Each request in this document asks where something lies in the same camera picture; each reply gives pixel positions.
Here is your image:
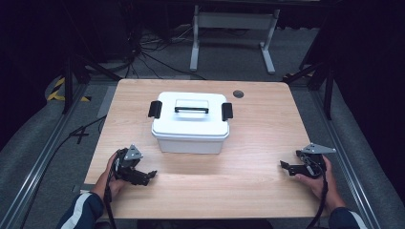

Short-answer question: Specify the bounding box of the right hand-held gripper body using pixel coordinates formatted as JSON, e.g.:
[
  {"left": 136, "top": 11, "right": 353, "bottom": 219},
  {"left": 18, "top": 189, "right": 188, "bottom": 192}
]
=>
[{"left": 295, "top": 142, "right": 337, "bottom": 179}]

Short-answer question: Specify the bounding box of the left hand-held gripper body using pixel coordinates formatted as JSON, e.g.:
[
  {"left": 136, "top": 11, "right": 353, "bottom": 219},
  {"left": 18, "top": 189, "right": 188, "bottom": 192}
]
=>
[{"left": 114, "top": 144, "right": 145, "bottom": 183}]

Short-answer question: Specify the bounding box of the white plastic storage box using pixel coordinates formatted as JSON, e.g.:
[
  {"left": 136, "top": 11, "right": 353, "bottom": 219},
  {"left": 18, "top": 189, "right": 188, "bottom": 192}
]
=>
[{"left": 152, "top": 132, "right": 229, "bottom": 156}]

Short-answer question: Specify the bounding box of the white box lid black handle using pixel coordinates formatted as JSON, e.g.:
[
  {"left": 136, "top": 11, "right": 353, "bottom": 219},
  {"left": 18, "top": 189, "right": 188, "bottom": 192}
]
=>
[{"left": 150, "top": 91, "right": 231, "bottom": 139}]

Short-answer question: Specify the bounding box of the person's left hand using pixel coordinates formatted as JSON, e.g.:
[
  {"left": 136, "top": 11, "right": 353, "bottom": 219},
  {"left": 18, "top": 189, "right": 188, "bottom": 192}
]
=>
[{"left": 95, "top": 152, "right": 129, "bottom": 200}]

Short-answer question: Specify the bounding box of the person's right hand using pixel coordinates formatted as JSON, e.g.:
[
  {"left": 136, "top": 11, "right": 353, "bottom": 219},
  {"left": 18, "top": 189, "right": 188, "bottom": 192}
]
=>
[{"left": 293, "top": 155, "right": 347, "bottom": 214}]

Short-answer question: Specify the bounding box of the black metal stand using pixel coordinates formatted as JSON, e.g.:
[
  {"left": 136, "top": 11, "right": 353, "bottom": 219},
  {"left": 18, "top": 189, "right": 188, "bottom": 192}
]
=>
[
  {"left": 282, "top": 60, "right": 336, "bottom": 122},
  {"left": 60, "top": 52, "right": 122, "bottom": 115}
]

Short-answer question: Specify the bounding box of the black curtain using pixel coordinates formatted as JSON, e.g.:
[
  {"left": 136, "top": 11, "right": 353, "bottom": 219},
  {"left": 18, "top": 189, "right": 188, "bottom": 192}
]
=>
[
  {"left": 299, "top": 0, "right": 405, "bottom": 195},
  {"left": 0, "top": 0, "right": 106, "bottom": 151}
]

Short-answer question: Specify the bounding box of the yellow black floor tape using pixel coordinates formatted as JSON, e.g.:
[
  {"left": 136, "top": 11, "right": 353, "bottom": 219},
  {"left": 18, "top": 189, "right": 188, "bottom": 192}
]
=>
[{"left": 46, "top": 76, "right": 92, "bottom": 103}]

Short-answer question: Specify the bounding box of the aluminium floor rail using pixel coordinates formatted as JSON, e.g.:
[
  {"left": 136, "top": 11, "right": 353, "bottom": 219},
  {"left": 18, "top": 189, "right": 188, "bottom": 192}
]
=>
[
  {"left": 309, "top": 89, "right": 383, "bottom": 229},
  {"left": 0, "top": 81, "right": 91, "bottom": 229}
]

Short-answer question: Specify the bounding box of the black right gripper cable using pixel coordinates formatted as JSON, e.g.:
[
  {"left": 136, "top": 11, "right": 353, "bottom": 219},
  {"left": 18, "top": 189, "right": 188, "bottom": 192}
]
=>
[{"left": 302, "top": 156, "right": 330, "bottom": 229}]

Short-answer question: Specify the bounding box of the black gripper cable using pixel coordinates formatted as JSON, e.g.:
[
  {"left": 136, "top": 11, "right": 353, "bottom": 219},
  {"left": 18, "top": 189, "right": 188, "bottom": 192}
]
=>
[
  {"left": 103, "top": 158, "right": 118, "bottom": 229},
  {"left": 302, "top": 156, "right": 330, "bottom": 229}
]

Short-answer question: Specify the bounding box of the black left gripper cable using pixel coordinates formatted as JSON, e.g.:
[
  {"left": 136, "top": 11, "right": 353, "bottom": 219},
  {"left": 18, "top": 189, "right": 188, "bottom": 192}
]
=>
[{"left": 103, "top": 158, "right": 118, "bottom": 229}]

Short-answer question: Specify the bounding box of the black floor cable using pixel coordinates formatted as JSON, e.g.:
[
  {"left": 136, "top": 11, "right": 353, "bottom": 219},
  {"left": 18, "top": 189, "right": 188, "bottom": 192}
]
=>
[{"left": 18, "top": 114, "right": 108, "bottom": 229}]

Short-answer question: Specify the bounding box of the bundle of black floor cables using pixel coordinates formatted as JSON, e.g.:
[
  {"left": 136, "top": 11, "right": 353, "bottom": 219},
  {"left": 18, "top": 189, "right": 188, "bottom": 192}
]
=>
[{"left": 123, "top": 25, "right": 208, "bottom": 81}]

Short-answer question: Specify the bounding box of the white metal desk frame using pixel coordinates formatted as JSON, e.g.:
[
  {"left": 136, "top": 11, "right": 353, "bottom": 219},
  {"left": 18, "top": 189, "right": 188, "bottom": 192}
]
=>
[{"left": 189, "top": 4, "right": 281, "bottom": 75}]

